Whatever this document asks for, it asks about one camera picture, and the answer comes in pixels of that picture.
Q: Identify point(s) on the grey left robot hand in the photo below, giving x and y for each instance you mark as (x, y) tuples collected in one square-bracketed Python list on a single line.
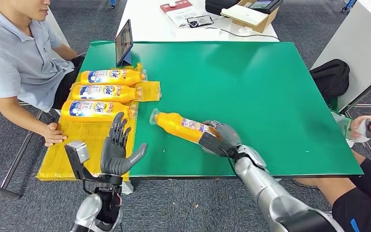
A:
[(115, 157)]

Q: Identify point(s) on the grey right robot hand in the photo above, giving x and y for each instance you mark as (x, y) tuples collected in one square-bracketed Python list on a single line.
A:
[(228, 136)]

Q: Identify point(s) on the orange detergent bottle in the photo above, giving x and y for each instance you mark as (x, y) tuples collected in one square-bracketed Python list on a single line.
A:
[(128, 77), (176, 126), (115, 112), (124, 94)]

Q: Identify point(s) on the handheld remote controller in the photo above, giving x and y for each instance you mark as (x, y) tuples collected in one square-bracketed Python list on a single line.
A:
[(363, 131)]

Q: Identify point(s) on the white table foot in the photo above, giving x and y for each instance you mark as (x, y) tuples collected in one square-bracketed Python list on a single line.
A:
[(128, 189)]

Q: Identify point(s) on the yellow taped cardboard sheet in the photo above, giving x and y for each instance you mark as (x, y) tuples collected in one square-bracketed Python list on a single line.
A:
[(86, 134)]

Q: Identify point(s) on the green table mat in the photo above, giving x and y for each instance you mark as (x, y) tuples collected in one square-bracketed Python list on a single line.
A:
[(268, 112)]

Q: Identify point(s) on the white charger plug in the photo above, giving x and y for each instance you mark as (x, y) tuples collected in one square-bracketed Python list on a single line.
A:
[(244, 31)]

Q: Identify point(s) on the clear plastic bag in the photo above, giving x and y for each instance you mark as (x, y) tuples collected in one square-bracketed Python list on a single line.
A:
[(340, 123)]

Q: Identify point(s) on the black tablet on stand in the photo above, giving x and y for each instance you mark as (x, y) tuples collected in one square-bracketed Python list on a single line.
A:
[(123, 41)]

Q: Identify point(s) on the black backpack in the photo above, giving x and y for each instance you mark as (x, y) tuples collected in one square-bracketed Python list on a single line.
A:
[(329, 78)]

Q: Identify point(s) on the cardboard box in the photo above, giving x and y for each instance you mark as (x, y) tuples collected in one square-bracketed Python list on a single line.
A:
[(265, 25)]

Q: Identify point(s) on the white flat box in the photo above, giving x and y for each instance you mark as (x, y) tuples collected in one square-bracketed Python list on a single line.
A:
[(243, 15)]

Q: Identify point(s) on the white paper sheet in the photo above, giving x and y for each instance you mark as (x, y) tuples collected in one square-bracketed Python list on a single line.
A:
[(181, 17)]

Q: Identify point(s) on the black zip case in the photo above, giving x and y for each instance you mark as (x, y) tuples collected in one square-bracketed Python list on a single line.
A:
[(216, 7)]

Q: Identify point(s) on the black screen terminal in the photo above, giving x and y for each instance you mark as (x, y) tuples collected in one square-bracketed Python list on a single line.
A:
[(261, 5)]

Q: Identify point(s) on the white table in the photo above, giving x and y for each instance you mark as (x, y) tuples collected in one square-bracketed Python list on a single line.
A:
[(145, 22)]

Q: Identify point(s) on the red booklet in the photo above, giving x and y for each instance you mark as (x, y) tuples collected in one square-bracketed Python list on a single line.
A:
[(177, 6)]

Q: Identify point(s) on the person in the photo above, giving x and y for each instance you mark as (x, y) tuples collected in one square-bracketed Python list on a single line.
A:
[(358, 211), (12, 54)]

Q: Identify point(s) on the blue caster wheel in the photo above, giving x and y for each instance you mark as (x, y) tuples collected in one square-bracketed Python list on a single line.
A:
[(112, 4)]

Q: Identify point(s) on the blue chair base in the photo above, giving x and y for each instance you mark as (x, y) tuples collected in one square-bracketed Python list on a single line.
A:
[(349, 4)]

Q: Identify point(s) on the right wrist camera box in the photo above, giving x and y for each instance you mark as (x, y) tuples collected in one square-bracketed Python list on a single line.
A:
[(211, 142)]

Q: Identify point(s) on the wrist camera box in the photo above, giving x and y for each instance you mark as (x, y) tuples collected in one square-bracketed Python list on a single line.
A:
[(211, 142), (76, 152)]

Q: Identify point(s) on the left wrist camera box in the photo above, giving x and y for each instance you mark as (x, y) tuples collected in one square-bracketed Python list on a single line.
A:
[(76, 152)]

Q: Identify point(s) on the metal desk leg frame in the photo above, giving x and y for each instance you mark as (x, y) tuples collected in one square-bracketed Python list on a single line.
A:
[(0, 191)]

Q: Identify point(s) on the white desk with metal frame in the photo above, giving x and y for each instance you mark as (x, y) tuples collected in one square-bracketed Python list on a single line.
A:
[(357, 48)]

